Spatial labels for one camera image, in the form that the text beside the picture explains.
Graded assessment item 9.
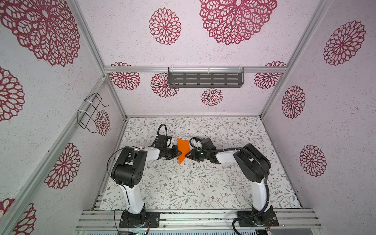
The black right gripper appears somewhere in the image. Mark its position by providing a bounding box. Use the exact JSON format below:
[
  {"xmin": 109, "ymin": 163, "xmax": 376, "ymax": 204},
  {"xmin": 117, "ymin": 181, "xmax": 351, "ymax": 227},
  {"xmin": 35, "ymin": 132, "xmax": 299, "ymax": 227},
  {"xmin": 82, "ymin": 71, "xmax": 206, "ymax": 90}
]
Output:
[{"xmin": 184, "ymin": 148, "xmax": 210, "ymax": 161}]

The orange square paper sheet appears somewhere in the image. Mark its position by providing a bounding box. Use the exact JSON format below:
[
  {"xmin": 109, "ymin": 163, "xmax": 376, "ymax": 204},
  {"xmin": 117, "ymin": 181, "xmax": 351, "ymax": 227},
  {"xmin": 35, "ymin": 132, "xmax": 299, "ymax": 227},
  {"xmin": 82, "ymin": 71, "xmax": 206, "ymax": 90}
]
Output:
[{"xmin": 178, "ymin": 139, "xmax": 191, "ymax": 165}]

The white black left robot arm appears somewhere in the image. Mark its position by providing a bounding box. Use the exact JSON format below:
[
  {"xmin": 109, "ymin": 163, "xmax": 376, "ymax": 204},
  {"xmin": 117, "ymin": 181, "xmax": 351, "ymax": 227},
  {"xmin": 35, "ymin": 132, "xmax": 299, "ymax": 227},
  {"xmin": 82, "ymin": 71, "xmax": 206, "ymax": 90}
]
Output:
[{"xmin": 110, "ymin": 145, "xmax": 182, "ymax": 215}]

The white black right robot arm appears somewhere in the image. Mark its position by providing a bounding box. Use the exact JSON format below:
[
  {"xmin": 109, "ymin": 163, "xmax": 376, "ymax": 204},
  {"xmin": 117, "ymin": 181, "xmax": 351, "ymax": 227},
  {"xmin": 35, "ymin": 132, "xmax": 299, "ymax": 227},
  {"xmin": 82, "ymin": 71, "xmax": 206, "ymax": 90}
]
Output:
[{"xmin": 185, "ymin": 144, "xmax": 271, "ymax": 216}]

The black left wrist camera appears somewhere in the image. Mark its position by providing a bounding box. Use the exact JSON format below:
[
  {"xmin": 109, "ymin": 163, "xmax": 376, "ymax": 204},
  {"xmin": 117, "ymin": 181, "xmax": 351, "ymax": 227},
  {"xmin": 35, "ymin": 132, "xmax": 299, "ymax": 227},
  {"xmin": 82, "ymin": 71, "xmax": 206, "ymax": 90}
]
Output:
[{"xmin": 151, "ymin": 123, "xmax": 172, "ymax": 148}]

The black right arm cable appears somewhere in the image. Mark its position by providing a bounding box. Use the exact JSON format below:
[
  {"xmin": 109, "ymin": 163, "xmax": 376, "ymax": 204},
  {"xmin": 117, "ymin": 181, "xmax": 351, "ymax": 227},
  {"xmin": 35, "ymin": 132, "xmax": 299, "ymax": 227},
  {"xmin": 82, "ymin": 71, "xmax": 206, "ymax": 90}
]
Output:
[{"xmin": 188, "ymin": 136, "xmax": 271, "ymax": 235}]

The grey slotted wall shelf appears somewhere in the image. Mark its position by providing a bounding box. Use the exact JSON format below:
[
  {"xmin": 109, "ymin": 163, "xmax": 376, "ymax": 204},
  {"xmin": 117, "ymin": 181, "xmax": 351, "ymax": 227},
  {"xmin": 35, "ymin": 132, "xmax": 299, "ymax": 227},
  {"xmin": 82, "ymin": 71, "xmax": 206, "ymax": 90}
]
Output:
[{"xmin": 167, "ymin": 68, "xmax": 245, "ymax": 88}]

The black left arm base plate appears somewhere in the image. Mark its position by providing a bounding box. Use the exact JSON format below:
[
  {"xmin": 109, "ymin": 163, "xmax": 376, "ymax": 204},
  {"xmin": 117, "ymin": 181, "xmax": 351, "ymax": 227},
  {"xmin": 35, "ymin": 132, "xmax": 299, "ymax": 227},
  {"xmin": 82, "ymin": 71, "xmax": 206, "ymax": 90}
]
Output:
[{"xmin": 119, "ymin": 211, "xmax": 161, "ymax": 228}]

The black wire wall basket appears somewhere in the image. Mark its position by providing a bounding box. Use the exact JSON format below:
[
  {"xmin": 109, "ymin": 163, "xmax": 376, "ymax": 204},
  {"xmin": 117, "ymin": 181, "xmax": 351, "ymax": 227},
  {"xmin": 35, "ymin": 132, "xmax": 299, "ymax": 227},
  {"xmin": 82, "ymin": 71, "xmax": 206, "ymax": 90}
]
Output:
[{"xmin": 76, "ymin": 93, "xmax": 110, "ymax": 136}]

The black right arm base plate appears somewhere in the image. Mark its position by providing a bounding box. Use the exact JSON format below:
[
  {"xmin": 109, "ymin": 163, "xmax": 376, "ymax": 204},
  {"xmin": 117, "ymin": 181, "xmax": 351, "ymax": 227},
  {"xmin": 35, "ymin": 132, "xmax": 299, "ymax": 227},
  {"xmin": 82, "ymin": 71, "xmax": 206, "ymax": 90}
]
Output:
[{"xmin": 237, "ymin": 208, "xmax": 279, "ymax": 228}]

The aluminium front rail frame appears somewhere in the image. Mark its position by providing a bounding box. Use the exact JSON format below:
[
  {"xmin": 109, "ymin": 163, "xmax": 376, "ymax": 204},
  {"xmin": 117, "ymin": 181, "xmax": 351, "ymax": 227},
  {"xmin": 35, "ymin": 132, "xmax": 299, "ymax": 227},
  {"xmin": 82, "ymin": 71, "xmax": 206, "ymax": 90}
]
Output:
[{"xmin": 75, "ymin": 209, "xmax": 322, "ymax": 231}]

